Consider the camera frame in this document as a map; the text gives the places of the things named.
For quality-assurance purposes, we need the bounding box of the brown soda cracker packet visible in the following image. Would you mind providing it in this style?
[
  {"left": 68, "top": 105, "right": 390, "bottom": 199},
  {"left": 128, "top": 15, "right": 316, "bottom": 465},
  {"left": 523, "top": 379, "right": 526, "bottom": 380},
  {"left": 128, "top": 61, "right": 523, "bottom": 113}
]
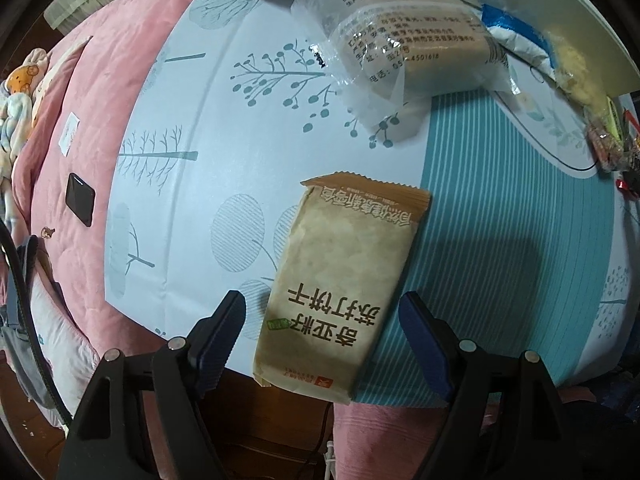
[{"left": 253, "top": 172, "right": 431, "bottom": 404}]

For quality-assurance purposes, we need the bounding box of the red clear date snack pack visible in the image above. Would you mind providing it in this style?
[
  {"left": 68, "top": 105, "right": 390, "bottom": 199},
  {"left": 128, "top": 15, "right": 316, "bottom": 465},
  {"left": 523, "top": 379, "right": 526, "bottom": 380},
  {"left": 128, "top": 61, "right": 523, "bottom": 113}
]
[{"left": 620, "top": 110, "right": 639, "bottom": 197}]

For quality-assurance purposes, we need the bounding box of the dark brown walnut date snack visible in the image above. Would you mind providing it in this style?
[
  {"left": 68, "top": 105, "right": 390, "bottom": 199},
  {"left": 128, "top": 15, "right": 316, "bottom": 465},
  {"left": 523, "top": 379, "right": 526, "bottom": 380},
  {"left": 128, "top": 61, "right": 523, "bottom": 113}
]
[{"left": 586, "top": 120, "right": 625, "bottom": 172}]

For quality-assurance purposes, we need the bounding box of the black phone on blanket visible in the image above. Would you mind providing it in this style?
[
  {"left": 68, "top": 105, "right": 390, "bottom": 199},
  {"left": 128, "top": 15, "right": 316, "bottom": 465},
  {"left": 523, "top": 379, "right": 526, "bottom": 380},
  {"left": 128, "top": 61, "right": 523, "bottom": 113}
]
[{"left": 65, "top": 172, "right": 96, "bottom": 228}]

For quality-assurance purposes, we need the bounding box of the pink quilted blanket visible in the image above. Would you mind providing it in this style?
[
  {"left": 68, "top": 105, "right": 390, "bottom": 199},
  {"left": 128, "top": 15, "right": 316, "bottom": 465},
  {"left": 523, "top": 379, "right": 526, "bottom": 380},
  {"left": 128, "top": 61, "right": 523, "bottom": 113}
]
[{"left": 13, "top": 0, "right": 192, "bottom": 356}]

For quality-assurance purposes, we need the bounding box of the white paper tag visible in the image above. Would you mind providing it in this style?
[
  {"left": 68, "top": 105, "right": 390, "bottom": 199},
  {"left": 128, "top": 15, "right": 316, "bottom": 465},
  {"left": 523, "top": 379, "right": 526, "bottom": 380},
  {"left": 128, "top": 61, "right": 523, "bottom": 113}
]
[{"left": 58, "top": 112, "right": 80, "bottom": 156}]

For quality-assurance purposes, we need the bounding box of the green foil candy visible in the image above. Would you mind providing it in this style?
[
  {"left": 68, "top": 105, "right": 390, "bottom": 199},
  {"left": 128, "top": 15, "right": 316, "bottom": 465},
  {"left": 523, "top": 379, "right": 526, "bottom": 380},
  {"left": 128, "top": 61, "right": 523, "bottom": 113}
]
[{"left": 604, "top": 96, "right": 623, "bottom": 144}]

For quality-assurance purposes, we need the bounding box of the cartoon print pillow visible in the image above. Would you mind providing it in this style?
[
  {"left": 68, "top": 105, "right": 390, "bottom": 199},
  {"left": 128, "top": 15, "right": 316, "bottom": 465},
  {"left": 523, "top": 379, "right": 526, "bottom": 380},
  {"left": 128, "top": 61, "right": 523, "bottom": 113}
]
[{"left": 1, "top": 48, "right": 49, "bottom": 179}]

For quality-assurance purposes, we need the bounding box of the clear wrapped floss cake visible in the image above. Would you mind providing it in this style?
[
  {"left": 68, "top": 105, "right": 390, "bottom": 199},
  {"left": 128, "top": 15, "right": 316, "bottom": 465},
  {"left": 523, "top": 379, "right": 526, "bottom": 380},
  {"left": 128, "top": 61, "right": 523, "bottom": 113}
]
[{"left": 548, "top": 32, "right": 608, "bottom": 115}]

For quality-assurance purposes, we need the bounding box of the blue white candy wrapper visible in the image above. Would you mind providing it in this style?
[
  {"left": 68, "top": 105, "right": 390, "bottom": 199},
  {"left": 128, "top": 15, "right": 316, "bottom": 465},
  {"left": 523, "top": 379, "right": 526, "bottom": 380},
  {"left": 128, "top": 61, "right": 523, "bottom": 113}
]
[{"left": 480, "top": 4, "right": 556, "bottom": 80}]

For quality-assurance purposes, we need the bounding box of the clear wrapped sandwich cake pack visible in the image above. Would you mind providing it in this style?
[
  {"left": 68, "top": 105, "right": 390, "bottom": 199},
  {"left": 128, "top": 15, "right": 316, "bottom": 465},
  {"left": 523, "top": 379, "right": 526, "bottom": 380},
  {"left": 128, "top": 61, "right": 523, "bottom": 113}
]
[{"left": 291, "top": 0, "right": 513, "bottom": 132}]

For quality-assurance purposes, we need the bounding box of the black cable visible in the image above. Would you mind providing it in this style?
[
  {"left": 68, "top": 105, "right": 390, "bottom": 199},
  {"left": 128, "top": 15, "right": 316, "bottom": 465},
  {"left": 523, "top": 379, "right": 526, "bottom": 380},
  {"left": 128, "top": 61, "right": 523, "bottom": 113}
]
[{"left": 0, "top": 219, "right": 74, "bottom": 428}]

